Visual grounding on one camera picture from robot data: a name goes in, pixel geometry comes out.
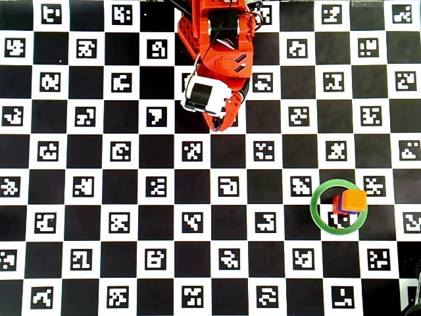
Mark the green flat ring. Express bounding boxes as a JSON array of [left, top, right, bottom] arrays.
[[309, 179, 368, 235]]

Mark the orange cube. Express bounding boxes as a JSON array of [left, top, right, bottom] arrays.
[[341, 189, 368, 211]]

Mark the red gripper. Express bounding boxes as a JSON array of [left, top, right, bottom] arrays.
[[196, 54, 254, 132]]

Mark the black white marker checkerboard mat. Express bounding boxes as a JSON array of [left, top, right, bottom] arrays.
[[0, 0, 421, 316]]

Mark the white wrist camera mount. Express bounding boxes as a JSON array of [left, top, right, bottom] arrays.
[[180, 74, 235, 117]]

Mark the blue cube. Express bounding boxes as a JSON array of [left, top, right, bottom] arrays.
[[338, 197, 360, 215]]

